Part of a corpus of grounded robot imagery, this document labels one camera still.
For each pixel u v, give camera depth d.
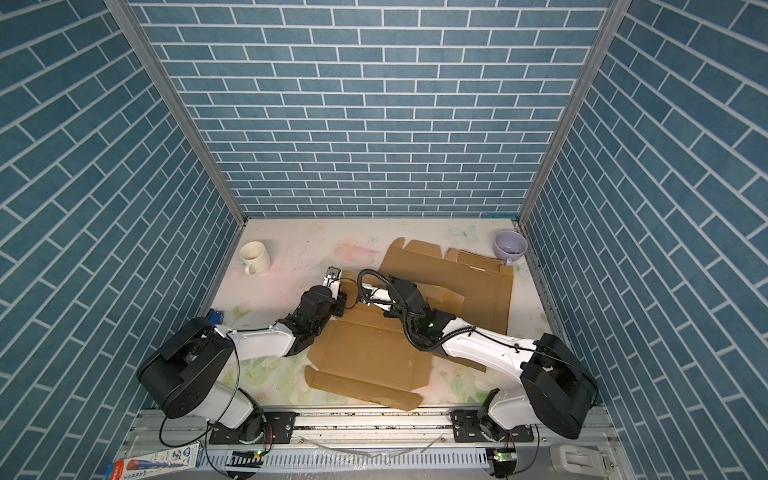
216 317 0.91
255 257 0.97
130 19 0.71
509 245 1.10
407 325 0.61
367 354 0.89
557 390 0.42
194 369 0.44
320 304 0.68
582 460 0.68
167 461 0.68
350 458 0.71
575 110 0.88
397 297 0.58
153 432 0.75
